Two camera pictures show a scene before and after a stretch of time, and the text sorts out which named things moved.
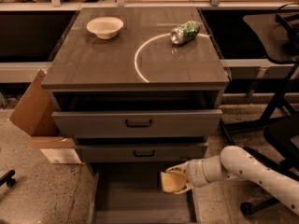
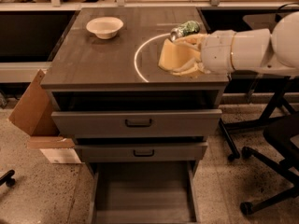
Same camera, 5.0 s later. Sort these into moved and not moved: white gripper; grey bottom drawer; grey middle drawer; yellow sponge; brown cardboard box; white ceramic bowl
Moved: white gripper; yellow sponge
Not moved: grey bottom drawer; brown cardboard box; grey middle drawer; white ceramic bowl
